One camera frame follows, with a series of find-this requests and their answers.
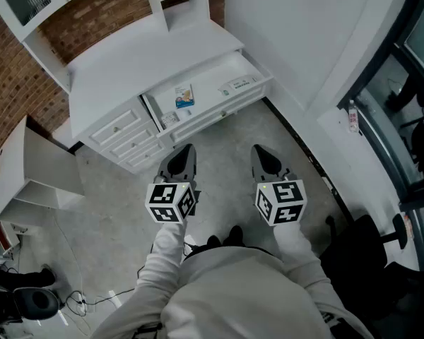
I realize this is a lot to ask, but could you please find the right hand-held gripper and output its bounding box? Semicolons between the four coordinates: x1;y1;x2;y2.
250;144;307;227

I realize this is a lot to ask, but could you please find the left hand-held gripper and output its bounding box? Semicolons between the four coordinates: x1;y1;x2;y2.
144;143;202;225

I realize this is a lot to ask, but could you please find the white and blue bandage box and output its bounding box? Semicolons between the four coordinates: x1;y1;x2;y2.
175;84;196;110

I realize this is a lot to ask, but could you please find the person's right forearm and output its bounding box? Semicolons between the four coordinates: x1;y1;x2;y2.
271;220;322;287

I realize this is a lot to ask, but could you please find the person's left forearm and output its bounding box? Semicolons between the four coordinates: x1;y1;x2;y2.
136;219;189;291

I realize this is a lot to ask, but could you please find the small white desk drawer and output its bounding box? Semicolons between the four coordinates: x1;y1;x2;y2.
107;126;157;160
124;141;167;172
88;107;145;147

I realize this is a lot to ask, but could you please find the small white packet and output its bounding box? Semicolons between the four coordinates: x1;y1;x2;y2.
160;111;180;130

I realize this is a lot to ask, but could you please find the person's right black shoe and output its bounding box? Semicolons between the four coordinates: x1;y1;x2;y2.
223;225;245;247

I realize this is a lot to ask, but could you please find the white wet wipes pack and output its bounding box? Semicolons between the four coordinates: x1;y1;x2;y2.
218;75;258;97

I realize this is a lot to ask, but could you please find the clear plastic bottle red label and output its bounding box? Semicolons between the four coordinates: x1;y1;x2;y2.
348;100;360;133

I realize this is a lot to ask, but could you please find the white desk with hutch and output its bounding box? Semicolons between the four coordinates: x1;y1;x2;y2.
0;0;275;175

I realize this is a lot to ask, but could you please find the black office chair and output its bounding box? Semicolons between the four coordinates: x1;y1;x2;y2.
319;213;424;339

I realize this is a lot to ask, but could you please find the person's light sweater torso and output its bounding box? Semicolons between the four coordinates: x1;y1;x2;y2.
91;245;375;339

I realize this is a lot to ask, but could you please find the white side shelf unit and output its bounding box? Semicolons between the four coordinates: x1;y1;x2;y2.
0;114;86;233

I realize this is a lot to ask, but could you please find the white power strip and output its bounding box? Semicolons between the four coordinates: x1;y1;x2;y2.
72;291;88;314

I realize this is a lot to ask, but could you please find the black round stool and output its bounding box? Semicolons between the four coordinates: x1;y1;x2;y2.
12;287;61;321

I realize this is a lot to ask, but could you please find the dark window frame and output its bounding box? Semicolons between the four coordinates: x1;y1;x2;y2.
337;0;424;271

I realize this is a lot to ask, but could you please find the black floor cable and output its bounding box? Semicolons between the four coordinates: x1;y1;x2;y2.
64;287;136;318

